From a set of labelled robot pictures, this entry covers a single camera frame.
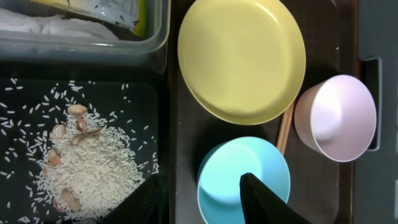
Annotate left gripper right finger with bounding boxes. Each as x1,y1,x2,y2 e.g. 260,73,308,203
239,173,310,224

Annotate black tray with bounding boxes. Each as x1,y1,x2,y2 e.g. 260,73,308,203
1,62,170,223

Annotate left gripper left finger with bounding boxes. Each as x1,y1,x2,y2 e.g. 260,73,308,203
99,174,160,224

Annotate wooden chopstick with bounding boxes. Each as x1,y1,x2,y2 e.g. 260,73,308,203
275,105,292,155
279,101,296,156

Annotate clear plastic bin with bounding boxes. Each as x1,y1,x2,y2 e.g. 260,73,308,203
1,0,171,73

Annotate rice and nut shells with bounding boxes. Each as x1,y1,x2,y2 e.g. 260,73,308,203
0,77,161,224

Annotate blue bowl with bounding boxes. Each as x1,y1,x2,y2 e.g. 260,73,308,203
197,136,290,224

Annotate grey dishwasher rack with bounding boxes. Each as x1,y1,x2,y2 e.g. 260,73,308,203
353,0,397,223

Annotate white napkin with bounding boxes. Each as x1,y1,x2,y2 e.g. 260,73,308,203
1,8,119,40

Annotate yellow plate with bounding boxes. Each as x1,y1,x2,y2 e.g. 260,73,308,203
177,0,306,125

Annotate green snack wrapper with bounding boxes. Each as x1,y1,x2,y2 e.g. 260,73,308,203
33,0,147,37

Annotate pink bowl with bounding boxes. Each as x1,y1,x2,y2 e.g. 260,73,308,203
294,75,377,162

